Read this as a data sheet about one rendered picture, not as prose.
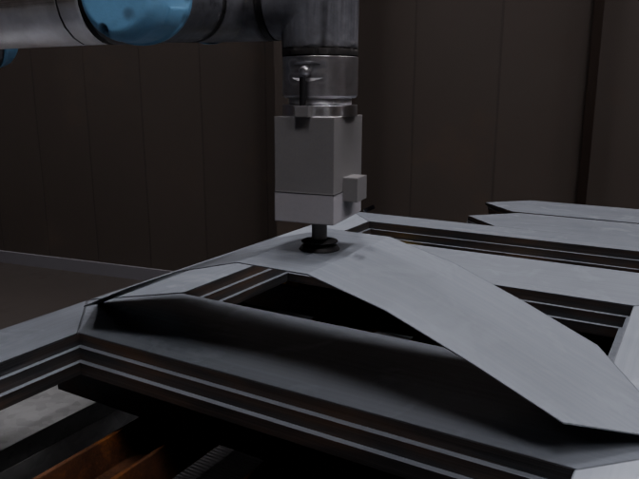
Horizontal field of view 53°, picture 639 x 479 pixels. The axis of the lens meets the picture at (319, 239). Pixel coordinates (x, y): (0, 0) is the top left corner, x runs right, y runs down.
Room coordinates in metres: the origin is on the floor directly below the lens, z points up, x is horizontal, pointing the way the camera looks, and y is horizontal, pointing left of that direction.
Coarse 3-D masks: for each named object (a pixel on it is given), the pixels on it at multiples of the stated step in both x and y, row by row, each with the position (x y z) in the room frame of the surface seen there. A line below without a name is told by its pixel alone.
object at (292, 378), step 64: (512, 256) 1.23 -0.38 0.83; (576, 256) 1.17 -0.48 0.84; (128, 320) 0.77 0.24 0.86; (192, 320) 0.77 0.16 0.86; (256, 320) 0.77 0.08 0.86; (576, 320) 0.85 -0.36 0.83; (0, 384) 0.63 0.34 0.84; (128, 384) 0.67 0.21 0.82; (192, 384) 0.63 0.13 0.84; (256, 384) 0.60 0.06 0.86; (320, 384) 0.59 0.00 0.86; (384, 384) 0.59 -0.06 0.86; (448, 384) 0.59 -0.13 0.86; (320, 448) 0.54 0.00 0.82; (384, 448) 0.52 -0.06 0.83; (448, 448) 0.49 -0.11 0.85; (512, 448) 0.47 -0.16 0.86; (576, 448) 0.47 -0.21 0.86
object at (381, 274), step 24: (384, 240) 0.70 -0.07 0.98; (336, 264) 0.60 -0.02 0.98; (360, 264) 0.62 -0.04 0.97; (384, 264) 0.63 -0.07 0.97; (408, 264) 0.65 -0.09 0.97; (432, 264) 0.66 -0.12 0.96; (336, 288) 0.55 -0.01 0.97; (360, 288) 0.56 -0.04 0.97; (384, 288) 0.57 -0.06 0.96; (408, 288) 0.58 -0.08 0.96
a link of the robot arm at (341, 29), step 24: (264, 0) 0.64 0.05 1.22; (288, 0) 0.63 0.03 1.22; (312, 0) 0.63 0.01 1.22; (336, 0) 0.63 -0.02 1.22; (288, 24) 0.64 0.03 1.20; (312, 24) 0.63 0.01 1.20; (336, 24) 0.63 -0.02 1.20; (288, 48) 0.64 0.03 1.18; (312, 48) 0.63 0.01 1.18; (336, 48) 0.63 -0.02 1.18
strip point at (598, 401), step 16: (592, 352) 0.58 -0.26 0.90; (592, 368) 0.55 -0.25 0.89; (608, 368) 0.56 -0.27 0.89; (576, 384) 0.51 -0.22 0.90; (592, 384) 0.52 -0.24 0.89; (608, 384) 0.53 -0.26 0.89; (624, 384) 0.54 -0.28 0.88; (576, 400) 0.49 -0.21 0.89; (592, 400) 0.50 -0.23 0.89; (608, 400) 0.51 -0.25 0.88; (624, 400) 0.52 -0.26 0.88; (576, 416) 0.46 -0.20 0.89; (592, 416) 0.47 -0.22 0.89; (608, 416) 0.48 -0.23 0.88; (624, 416) 0.49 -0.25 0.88; (624, 432) 0.47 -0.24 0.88
